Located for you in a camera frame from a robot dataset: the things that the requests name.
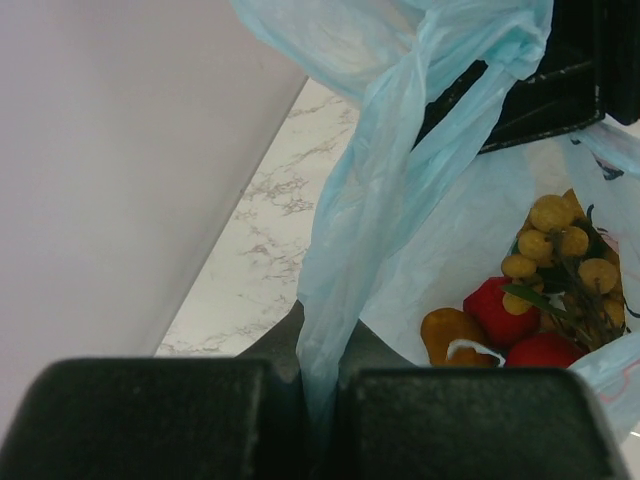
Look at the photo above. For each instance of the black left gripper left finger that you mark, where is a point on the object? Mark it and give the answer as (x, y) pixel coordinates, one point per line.
(281, 451)

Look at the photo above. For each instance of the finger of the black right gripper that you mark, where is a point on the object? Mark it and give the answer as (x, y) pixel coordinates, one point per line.
(590, 70)

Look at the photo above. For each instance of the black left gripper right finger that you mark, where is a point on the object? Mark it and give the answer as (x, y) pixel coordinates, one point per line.
(364, 350)

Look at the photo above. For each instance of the small red fake fruit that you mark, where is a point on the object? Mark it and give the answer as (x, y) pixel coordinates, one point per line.
(502, 328)

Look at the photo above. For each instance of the brown fake longan bunch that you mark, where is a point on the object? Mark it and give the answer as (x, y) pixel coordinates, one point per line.
(563, 266)

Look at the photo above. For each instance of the light blue plastic bag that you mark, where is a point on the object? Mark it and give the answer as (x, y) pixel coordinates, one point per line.
(416, 213)

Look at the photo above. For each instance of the red fake apple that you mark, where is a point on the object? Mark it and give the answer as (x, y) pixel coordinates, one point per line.
(549, 350)

